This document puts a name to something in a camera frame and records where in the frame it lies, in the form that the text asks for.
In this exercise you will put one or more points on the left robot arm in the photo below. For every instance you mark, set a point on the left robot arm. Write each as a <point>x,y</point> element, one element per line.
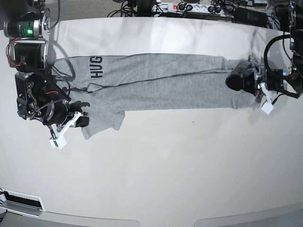
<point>291,23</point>

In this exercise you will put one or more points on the grey t-shirt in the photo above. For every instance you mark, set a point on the grey t-shirt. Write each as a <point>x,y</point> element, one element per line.
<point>108,86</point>

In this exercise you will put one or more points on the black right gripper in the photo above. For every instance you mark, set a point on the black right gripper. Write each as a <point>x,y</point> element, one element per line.
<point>60,114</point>

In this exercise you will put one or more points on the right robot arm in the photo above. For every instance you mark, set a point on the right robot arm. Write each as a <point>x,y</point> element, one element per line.
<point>27,25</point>

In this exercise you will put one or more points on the white slotted bracket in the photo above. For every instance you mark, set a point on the white slotted bracket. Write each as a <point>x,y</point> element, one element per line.
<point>21,203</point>

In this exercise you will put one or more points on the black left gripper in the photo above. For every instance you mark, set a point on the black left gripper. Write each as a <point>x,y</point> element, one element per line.
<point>247,83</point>

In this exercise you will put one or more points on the black power adapter box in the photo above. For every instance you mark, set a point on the black power adapter box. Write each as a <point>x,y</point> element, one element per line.
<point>250,17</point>

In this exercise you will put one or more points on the white power strip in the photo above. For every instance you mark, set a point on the white power strip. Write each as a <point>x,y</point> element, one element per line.
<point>220,8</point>

